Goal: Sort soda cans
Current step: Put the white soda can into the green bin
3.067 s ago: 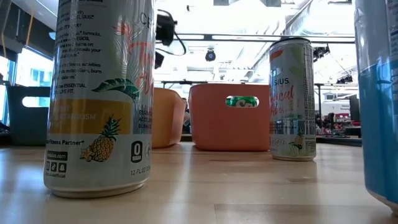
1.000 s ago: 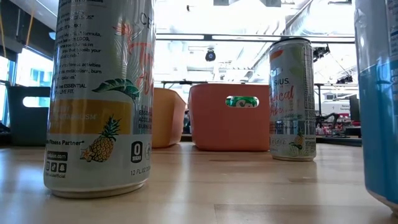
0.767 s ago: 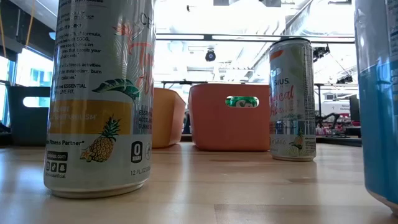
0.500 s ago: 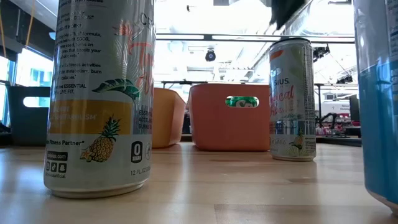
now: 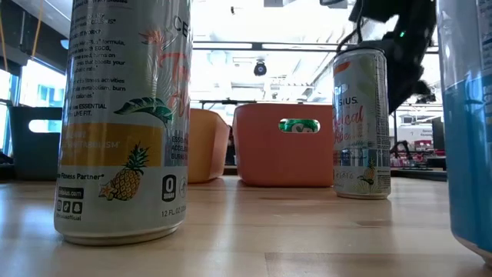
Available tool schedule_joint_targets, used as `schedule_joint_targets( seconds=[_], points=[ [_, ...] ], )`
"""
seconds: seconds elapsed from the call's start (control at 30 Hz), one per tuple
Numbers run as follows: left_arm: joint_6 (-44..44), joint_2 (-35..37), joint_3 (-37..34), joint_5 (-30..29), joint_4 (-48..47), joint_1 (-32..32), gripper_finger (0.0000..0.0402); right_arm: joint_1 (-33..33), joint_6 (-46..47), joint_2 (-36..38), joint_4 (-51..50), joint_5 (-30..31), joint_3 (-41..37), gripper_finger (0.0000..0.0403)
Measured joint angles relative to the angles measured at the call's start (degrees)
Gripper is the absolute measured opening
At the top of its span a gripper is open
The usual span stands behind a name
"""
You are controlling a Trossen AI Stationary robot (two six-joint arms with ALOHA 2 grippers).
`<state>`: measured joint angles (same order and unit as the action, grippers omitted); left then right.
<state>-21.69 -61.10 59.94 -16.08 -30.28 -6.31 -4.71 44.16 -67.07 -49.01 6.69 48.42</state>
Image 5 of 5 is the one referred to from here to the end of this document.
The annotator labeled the orange plastic bin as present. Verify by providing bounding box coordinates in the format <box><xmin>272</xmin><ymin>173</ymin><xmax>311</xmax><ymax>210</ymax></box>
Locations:
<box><xmin>232</xmin><ymin>102</ymin><xmax>335</xmax><ymax>189</ymax></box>

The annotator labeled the green soda can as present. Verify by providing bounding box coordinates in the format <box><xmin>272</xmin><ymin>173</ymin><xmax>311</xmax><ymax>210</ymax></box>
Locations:
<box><xmin>278</xmin><ymin>118</ymin><xmax>321</xmax><ymax>134</ymax></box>

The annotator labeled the black round ceiling camera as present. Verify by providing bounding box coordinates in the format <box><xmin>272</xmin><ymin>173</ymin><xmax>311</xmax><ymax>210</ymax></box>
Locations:
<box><xmin>253</xmin><ymin>58</ymin><xmax>268</xmax><ymax>78</ymax></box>

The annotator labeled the dark monitor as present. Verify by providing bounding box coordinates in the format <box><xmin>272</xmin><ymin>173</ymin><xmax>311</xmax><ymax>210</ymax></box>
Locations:
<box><xmin>430</xmin><ymin>116</ymin><xmax>447</xmax><ymax>152</ymax></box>

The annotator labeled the white background machine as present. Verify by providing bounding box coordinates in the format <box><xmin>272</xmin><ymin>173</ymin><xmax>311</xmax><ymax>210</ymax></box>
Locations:
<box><xmin>397</xmin><ymin>122</ymin><xmax>434</xmax><ymax>144</ymax></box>

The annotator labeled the yellow cable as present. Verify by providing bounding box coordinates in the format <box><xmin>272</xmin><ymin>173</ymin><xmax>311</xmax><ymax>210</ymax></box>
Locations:
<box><xmin>0</xmin><ymin>0</ymin><xmax>8</xmax><ymax>62</ymax></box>
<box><xmin>32</xmin><ymin>0</ymin><xmax>44</xmax><ymax>58</ymax></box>

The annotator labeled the teal plastic bin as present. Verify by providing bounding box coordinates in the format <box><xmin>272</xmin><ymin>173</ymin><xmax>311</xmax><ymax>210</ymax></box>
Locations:
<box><xmin>6</xmin><ymin>105</ymin><xmax>63</xmax><ymax>182</ymax></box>

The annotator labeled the white Celsius can black lid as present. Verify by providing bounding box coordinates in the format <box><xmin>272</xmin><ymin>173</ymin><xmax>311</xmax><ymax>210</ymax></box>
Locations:
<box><xmin>53</xmin><ymin>0</ymin><xmax>193</xmax><ymax>246</ymax></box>
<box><xmin>331</xmin><ymin>46</ymin><xmax>392</xmax><ymax>200</ymax></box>

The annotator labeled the light blue soda can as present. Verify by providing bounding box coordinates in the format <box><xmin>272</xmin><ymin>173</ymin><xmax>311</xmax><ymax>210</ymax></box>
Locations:
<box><xmin>436</xmin><ymin>0</ymin><xmax>492</xmax><ymax>266</ymax></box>

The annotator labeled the yellow plastic bin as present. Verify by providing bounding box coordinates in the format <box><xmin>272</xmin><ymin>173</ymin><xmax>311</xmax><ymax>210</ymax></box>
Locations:
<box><xmin>187</xmin><ymin>108</ymin><xmax>231</xmax><ymax>184</ymax></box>

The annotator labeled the black aluminium table frame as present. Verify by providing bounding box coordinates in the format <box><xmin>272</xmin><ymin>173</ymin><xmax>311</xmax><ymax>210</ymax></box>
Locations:
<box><xmin>390</xmin><ymin>165</ymin><xmax>449</xmax><ymax>182</ymax></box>

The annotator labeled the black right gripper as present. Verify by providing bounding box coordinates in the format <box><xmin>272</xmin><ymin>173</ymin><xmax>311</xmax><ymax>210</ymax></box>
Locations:
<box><xmin>384</xmin><ymin>13</ymin><xmax>438</xmax><ymax>115</ymax></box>

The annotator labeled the black background stand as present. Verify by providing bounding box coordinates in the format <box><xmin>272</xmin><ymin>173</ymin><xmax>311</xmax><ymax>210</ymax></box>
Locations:
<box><xmin>391</xmin><ymin>109</ymin><xmax>417</xmax><ymax>162</ymax></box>

